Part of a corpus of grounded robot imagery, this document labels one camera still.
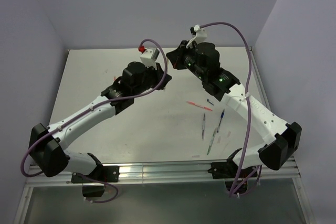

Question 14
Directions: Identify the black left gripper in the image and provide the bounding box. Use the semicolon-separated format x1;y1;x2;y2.
131;60;170;96

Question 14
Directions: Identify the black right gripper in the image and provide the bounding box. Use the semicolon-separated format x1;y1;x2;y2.
166;41;206;81

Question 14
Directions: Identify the pink highlighter pen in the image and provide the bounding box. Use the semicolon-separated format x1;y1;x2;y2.
186;101;213;111

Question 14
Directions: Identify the purple highlighter pen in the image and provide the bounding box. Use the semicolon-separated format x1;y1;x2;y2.
202;113;206;141

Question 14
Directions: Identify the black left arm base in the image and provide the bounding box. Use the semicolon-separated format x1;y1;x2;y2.
71;165;121;200

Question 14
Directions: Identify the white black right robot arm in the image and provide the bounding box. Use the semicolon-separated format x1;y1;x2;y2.
166;40;302;177

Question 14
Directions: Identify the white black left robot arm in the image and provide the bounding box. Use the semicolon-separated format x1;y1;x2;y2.
29;61;172;182

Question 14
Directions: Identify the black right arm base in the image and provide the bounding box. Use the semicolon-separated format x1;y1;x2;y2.
207;161;258;185

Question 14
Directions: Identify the blue ballpoint pen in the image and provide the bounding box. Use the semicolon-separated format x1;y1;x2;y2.
216;109;225;133

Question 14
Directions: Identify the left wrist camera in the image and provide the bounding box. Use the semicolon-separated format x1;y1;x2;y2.
138;46;159;69

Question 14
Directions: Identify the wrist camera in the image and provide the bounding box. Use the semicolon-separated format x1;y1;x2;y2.
186;25;207;48
138;46;159;69

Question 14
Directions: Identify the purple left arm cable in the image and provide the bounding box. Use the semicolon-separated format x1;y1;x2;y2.
20;39;170;204

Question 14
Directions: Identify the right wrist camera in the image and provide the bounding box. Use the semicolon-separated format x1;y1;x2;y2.
186;25;207;48

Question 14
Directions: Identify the aluminium front rail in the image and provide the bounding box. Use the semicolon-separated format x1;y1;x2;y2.
25;157;301;187

